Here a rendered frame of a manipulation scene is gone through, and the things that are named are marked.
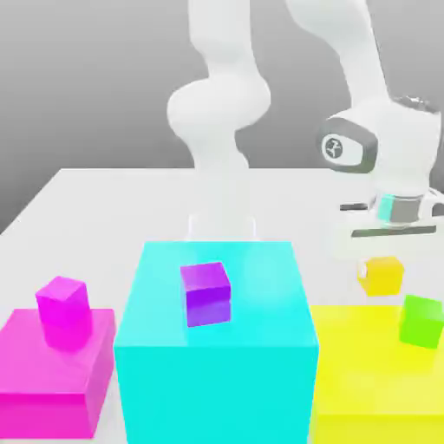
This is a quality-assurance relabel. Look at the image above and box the large yellow box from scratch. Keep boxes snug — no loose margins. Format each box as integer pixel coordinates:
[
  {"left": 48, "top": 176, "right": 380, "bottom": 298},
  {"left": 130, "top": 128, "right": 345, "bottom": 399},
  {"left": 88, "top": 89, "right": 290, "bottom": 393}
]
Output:
[{"left": 308, "top": 304, "right": 444, "bottom": 444}]

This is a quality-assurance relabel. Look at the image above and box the small magenta cube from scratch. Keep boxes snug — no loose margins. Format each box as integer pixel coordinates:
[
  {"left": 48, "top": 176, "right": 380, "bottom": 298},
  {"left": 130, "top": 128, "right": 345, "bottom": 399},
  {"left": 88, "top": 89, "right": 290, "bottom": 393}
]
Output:
[{"left": 35, "top": 276, "right": 94, "bottom": 350}]

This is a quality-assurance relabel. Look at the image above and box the small orange cube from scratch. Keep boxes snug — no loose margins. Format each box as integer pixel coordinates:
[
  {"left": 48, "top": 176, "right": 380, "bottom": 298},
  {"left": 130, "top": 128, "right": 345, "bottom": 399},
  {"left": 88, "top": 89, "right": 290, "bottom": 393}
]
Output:
[{"left": 356, "top": 256, "right": 406, "bottom": 297}]

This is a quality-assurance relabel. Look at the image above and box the large cyan box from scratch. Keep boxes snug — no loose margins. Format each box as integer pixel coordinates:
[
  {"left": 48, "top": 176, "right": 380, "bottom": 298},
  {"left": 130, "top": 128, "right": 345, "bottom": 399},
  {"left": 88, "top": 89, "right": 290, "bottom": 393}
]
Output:
[{"left": 113, "top": 241, "right": 320, "bottom": 444}]

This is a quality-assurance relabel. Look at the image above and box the small purple cube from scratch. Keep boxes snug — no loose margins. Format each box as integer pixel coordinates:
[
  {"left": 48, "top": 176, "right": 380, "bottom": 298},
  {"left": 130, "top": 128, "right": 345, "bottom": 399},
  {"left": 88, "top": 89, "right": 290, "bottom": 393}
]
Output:
[{"left": 180, "top": 261, "right": 232, "bottom": 328}]

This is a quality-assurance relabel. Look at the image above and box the small green cube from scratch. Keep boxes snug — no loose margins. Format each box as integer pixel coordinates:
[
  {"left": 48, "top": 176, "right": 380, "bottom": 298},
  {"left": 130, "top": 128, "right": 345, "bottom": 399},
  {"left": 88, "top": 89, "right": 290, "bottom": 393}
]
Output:
[{"left": 397, "top": 294, "right": 444, "bottom": 350}]

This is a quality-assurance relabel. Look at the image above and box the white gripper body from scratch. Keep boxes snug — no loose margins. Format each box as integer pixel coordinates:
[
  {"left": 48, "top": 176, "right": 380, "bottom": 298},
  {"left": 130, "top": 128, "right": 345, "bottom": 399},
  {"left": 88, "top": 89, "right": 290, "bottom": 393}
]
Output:
[{"left": 330, "top": 221, "right": 439, "bottom": 262}]

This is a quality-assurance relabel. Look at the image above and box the large magenta box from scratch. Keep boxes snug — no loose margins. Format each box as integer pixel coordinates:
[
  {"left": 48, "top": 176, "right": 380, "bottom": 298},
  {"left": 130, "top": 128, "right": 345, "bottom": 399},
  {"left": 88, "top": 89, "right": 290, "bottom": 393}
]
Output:
[{"left": 0, "top": 307, "right": 116, "bottom": 441}]

